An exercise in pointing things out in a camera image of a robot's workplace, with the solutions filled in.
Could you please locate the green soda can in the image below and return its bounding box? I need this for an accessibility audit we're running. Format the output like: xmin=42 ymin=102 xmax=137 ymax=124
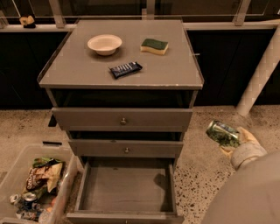
xmin=206 ymin=120 xmax=240 ymax=148

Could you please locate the white can bin corner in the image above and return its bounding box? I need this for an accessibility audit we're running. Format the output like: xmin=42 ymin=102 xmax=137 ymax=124
xmin=10 ymin=193 xmax=21 ymax=205

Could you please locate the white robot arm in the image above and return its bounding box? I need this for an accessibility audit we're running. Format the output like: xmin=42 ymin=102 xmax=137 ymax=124
xmin=201 ymin=128 xmax=280 ymax=224

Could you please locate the grey top drawer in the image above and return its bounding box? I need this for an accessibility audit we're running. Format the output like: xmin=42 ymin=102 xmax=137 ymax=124
xmin=52 ymin=108 xmax=193 ymax=132

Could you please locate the grey drawer cabinet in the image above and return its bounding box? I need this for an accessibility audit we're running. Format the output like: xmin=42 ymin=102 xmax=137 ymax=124
xmin=39 ymin=20 xmax=204 ymax=161

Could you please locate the green yellow sponge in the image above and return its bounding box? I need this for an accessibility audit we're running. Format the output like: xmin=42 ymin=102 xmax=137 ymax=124
xmin=140 ymin=38 xmax=168 ymax=55

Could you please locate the small yellow black object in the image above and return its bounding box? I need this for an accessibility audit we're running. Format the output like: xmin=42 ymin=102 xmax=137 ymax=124
xmin=19 ymin=15 xmax=36 ymax=28

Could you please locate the dark blue snack bar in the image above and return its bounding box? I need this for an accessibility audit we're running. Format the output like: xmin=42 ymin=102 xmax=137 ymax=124
xmin=110 ymin=62 xmax=143 ymax=79

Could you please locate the grey open bottom drawer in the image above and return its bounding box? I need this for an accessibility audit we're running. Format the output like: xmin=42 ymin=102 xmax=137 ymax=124
xmin=66 ymin=157 xmax=184 ymax=224

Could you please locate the white paper bowl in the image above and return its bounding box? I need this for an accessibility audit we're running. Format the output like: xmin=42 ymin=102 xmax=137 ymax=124
xmin=87 ymin=34 xmax=123 ymax=56

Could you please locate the brown chip bag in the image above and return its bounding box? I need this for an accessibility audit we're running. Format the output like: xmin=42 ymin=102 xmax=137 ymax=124
xmin=25 ymin=163 xmax=63 ymax=192

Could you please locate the clear plastic bin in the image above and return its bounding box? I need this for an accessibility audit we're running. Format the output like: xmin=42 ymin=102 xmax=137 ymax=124
xmin=0 ymin=144 xmax=77 ymax=224

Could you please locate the green chip bag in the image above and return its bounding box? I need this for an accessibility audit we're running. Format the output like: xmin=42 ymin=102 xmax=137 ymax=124
xmin=32 ymin=157 xmax=62 ymax=168

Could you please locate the grey middle drawer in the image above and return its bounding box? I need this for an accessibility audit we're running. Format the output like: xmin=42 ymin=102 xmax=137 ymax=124
xmin=69 ymin=139 xmax=183 ymax=158

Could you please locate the silver top soda can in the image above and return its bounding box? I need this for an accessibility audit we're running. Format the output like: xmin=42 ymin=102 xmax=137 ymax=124
xmin=23 ymin=192 xmax=38 ymax=204

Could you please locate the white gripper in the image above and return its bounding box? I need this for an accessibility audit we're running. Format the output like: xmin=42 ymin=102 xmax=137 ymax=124
xmin=220 ymin=127 xmax=267 ymax=170

